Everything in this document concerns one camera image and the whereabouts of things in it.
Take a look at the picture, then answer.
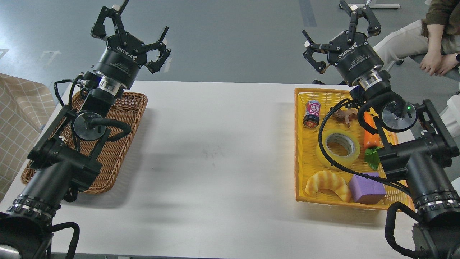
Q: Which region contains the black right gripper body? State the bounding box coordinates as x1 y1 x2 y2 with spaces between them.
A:
329 31 384 86

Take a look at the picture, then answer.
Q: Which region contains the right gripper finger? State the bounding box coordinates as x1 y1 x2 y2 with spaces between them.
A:
302 30 340 74
339 0 381 43

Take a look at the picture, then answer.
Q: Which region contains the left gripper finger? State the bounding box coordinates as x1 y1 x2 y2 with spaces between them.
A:
91 0 130 40
141 26 171 74

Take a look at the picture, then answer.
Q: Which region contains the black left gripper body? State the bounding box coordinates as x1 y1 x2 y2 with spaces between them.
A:
93 33 147 90

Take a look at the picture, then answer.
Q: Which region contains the yellow tape roll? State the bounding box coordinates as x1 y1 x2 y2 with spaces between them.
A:
322 129 361 168

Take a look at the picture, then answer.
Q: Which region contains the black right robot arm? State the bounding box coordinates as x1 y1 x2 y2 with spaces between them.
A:
303 0 460 259

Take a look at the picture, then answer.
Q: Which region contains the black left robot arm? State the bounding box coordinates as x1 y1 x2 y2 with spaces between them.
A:
1 0 171 259

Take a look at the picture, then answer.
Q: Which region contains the white stand base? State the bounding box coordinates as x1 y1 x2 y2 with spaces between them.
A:
347 0 401 10

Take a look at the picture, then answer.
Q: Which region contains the brown wicker basket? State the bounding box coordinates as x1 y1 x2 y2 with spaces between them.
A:
21 92 148 195

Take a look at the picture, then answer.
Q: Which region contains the small red drink can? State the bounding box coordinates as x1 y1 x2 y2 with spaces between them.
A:
303 100 321 128

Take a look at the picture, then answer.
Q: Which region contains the brown toy lion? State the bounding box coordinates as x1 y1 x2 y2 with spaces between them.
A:
332 108 358 128

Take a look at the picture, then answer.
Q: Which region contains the seated person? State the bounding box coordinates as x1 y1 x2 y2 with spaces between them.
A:
372 0 460 139

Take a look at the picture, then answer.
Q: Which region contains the yellow plastic basket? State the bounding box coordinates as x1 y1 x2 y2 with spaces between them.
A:
294 88 415 210

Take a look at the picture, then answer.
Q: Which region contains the orange toy carrot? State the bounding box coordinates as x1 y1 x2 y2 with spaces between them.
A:
363 130 382 171

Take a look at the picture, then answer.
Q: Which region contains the toy croissant bread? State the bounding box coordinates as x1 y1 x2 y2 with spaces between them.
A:
304 170 352 202

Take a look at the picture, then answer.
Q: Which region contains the purple foam block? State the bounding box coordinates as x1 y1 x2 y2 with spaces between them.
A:
349 175 386 205

